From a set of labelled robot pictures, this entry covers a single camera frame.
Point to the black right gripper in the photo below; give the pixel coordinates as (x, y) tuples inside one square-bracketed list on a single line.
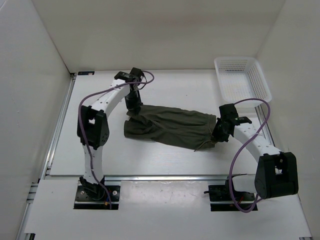
[(216, 136)]

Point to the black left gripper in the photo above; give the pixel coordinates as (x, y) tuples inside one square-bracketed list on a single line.
[(135, 106)]

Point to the olive green shorts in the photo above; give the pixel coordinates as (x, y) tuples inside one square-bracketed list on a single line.
[(172, 126)]

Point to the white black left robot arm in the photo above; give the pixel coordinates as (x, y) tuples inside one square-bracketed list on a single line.
[(93, 128)]

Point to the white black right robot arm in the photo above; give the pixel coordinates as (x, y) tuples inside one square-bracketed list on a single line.
[(276, 174)]

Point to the white perforated plastic basket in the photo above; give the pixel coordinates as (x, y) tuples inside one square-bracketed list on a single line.
[(240, 78)]

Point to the dark corner label sticker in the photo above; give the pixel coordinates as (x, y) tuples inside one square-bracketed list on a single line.
[(86, 73)]

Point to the aluminium right side rail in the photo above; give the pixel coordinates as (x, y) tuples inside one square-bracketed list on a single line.
[(261, 115)]

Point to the aluminium rail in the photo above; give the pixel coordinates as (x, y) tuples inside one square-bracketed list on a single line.
[(46, 160), (261, 115), (202, 177)]

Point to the aluminium front rail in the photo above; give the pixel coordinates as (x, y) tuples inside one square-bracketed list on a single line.
[(202, 177)]

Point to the aluminium left side rail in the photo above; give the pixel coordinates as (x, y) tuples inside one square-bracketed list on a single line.
[(46, 160)]

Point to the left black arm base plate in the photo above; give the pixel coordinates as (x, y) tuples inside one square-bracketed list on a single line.
[(84, 201)]

